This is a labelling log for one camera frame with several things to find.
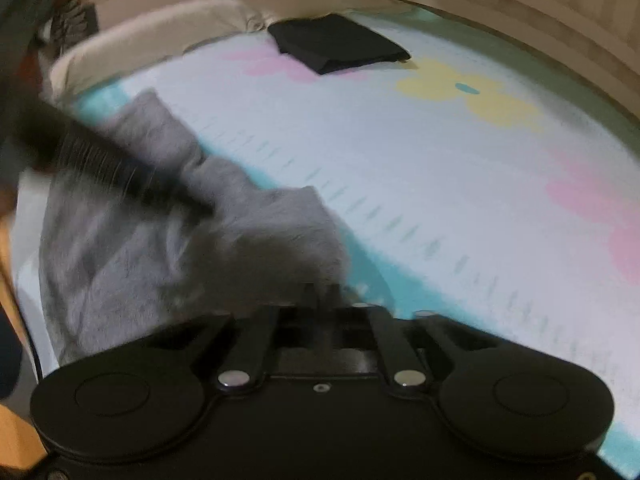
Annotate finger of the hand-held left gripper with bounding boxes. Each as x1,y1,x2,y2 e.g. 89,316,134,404
145,167,216,218

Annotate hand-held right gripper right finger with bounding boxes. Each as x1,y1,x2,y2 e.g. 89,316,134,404
326,284,501,392

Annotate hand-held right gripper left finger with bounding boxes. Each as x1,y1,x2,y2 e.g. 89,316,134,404
155,284,326,392

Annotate grey pants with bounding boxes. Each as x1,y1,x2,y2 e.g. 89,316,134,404
39,87,352,367

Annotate striped cloth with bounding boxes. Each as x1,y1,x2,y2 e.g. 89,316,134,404
47,0,98,48

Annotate floral bed sheet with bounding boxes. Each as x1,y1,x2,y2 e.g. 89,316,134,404
10,5,640,476

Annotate beige pillow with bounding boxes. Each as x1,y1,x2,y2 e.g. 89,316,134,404
49,0,283,98

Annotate black folded garment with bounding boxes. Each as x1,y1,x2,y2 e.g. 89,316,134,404
267,13,412,76

